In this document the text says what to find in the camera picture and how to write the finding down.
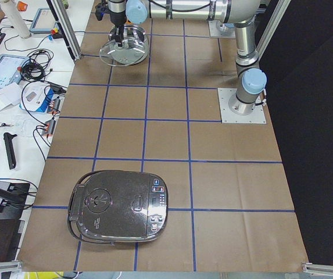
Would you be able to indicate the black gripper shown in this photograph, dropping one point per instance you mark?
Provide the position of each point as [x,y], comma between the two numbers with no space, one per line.
[117,18]

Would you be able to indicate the glass pot lid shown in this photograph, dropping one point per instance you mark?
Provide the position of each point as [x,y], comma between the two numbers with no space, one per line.
[132,52]

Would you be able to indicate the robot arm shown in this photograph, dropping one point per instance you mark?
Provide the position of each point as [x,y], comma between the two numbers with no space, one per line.
[251,80]

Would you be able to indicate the pale green electric pot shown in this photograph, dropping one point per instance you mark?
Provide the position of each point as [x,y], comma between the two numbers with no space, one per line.
[132,31]

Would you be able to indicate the far teach pendant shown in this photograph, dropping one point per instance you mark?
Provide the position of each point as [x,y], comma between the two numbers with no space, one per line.
[43,22]

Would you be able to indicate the teach pendant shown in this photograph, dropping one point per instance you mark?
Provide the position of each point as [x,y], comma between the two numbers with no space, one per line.
[9,69]
[43,22]

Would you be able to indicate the blue white box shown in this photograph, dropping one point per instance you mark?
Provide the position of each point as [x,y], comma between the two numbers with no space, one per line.
[36,97]

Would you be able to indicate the near teach pendant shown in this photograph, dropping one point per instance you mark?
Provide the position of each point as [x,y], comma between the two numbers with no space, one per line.
[9,69]

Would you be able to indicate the black bar tool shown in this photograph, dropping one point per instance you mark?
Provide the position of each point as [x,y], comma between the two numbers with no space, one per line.
[10,152]

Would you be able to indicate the black rice cooker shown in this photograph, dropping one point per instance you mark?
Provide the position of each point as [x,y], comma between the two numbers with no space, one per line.
[110,206]

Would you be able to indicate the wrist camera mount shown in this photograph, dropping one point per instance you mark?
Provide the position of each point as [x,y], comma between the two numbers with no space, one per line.
[100,10]

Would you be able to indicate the aluminium frame post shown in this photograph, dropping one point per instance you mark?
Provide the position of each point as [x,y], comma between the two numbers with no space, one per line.
[62,20]

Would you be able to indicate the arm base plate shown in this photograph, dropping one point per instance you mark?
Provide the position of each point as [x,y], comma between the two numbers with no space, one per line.
[232,111]
[218,29]

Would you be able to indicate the white pipe post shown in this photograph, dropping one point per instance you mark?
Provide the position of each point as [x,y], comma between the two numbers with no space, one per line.
[11,12]

